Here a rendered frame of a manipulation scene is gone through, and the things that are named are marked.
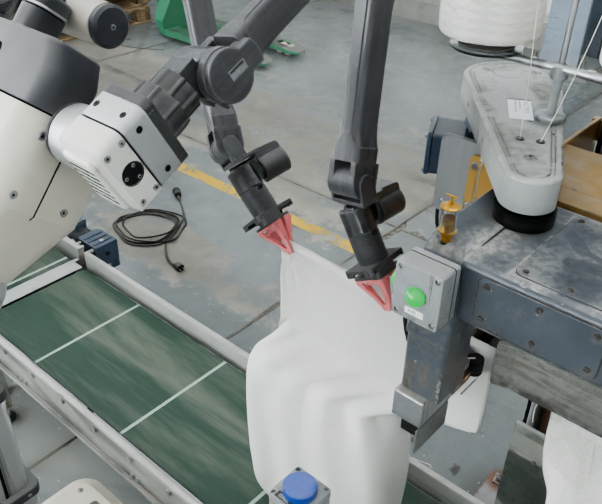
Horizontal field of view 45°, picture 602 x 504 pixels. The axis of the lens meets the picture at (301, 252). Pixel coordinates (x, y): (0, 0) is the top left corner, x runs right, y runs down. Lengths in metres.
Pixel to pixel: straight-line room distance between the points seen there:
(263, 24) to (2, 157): 0.41
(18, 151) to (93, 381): 1.26
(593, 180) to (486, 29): 0.30
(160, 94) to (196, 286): 2.26
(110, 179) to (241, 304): 2.17
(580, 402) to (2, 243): 0.91
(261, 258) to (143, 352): 1.21
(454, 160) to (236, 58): 0.55
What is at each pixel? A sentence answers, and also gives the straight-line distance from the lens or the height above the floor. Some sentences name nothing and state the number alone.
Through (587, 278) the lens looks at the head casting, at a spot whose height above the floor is 1.34.
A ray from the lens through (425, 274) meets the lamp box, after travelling 0.97.
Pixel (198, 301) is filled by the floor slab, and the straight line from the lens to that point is 3.11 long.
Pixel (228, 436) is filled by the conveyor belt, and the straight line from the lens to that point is 2.02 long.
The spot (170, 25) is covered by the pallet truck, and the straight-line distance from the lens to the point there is 6.50.
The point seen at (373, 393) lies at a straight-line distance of 1.47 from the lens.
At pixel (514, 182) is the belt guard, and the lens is 1.04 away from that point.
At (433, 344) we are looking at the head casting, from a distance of 1.09.
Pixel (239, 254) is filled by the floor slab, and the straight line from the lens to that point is 3.40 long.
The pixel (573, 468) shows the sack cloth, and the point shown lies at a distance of 1.31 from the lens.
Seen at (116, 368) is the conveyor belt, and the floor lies 0.38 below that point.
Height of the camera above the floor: 1.87
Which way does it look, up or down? 33 degrees down
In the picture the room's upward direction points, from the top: 1 degrees clockwise
